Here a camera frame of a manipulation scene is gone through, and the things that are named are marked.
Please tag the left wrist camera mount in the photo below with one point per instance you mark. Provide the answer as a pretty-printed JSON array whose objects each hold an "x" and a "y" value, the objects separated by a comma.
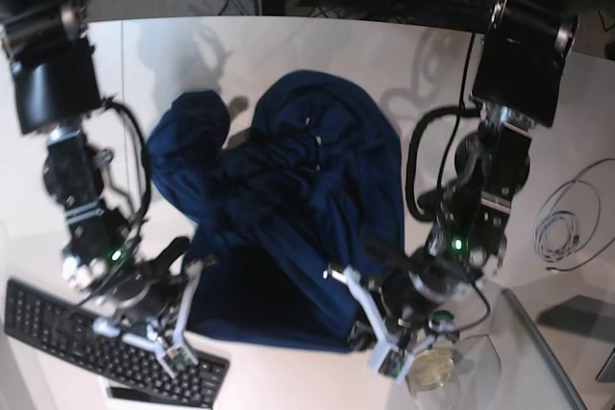
[{"x": 396, "y": 348}]

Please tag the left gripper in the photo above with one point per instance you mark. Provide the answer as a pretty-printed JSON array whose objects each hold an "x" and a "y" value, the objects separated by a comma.
[{"x": 410, "y": 291}]

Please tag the black computer keyboard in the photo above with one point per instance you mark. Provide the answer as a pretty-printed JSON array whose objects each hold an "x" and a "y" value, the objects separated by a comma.
[{"x": 35, "y": 318}]

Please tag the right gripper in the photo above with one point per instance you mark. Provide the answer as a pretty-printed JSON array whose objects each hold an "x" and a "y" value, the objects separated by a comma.
[{"x": 148, "y": 292}]

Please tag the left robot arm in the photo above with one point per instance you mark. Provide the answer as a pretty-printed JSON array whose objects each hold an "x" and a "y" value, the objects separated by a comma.
[{"x": 516, "y": 88}]

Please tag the green tape roll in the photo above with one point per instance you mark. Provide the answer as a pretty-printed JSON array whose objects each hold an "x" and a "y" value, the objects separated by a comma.
[{"x": 442, "y": 321}]

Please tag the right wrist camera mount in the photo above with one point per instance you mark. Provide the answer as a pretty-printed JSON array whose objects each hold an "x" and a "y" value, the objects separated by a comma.
[{"x": 168, "y": 345}]

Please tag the dark blue t-shirt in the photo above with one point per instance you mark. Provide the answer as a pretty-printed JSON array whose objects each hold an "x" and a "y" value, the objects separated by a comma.
[{"x": 320, "y": 168}]

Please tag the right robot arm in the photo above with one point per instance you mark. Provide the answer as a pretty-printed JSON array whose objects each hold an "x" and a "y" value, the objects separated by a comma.
[{"x": 55, "y": 89}]

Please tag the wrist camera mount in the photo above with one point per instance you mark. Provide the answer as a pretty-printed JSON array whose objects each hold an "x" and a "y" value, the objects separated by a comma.
[
  {"x": 168, "y": 345},
  {"x": 396, "y": 348}
]

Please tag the clear tape dispenser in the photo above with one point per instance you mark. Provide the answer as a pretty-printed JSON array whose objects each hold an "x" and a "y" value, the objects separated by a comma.
[{"x": 432, "y": 380}]

